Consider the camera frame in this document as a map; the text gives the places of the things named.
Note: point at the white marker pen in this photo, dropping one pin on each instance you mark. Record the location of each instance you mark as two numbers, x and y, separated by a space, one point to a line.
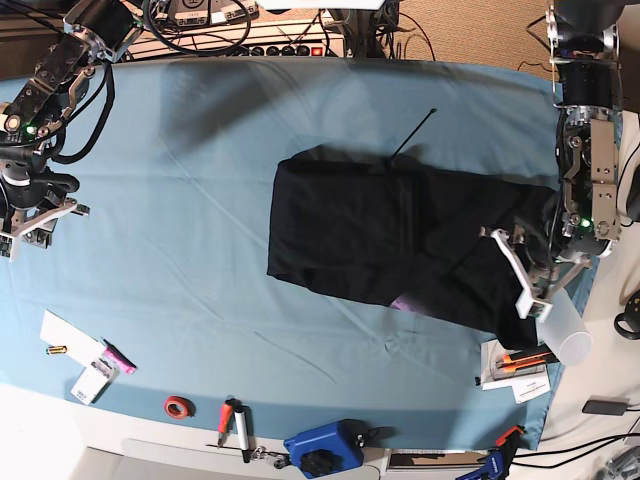
242 433

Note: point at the blue orange bar clamp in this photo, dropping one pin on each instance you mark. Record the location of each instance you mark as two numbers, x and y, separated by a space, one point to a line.
497 463

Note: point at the blue table clamp box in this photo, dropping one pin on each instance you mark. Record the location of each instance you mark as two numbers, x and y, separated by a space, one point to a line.
326 450

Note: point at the translucent plastic cup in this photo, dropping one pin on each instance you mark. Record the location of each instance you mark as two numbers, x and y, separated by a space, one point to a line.
564 332

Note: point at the black cable tie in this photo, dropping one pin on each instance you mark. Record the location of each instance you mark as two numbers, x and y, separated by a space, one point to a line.
420 124

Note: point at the black power strip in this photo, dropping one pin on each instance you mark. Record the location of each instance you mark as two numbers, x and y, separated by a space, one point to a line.
313 48

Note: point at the red tape roll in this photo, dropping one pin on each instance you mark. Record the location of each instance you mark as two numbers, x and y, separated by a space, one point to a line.
178 408

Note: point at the white booklet papers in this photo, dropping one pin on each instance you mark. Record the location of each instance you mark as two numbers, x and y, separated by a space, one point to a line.
525 384

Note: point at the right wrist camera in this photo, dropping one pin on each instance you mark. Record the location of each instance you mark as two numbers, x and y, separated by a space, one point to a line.
9 246

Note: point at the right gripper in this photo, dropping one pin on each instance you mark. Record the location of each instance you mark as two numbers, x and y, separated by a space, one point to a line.
36 226

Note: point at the black t-shirt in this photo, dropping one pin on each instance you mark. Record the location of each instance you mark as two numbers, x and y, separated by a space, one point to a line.
397 234

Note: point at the light blue table cloth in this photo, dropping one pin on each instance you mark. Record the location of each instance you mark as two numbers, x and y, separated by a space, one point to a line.
171 263

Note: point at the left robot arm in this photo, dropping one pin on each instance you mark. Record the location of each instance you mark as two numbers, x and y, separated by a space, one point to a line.
544 228

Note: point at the white paper sheet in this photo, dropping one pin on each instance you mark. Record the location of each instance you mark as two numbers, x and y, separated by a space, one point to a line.
80 347

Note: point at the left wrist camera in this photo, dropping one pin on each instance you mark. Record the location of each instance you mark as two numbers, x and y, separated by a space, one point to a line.
528 306

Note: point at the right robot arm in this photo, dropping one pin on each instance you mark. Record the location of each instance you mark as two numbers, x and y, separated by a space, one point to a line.
35 123

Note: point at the red handled screwdriver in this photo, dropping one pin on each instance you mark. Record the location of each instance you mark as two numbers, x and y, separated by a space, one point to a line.
226 412

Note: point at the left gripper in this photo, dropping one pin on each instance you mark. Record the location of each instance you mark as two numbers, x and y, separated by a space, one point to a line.
538 275

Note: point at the white blister pack card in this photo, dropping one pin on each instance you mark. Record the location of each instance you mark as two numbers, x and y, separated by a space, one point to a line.
93 380

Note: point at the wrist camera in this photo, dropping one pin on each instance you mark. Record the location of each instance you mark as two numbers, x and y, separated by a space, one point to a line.
528 306
9 246

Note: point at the pink marker package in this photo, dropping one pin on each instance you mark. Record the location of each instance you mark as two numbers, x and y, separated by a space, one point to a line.
118 358

